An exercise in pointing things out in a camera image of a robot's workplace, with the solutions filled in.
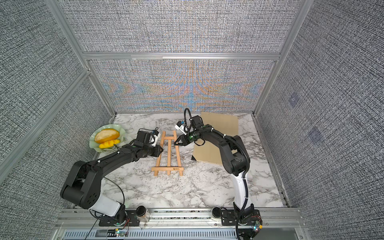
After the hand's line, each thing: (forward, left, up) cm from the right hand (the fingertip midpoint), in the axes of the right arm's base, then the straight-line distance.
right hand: (176, 140), depth 92 cm
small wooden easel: (-15, +4, -7) cm, 17 cm away
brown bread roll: (+6, +47, -3) cm, 47 cm away
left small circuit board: (-46, +26, -9) cm, 54 cm away
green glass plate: (-1, +52, -5) cm, 52 cm away
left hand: (-4, +7, -2) cm, 9 cm away
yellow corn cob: (0, +43, -4) cm, 44 cm away
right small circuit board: (-44, -40, -6) cm, 60 cm away
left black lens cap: (-37, +16, -7) cm, 41 cm away
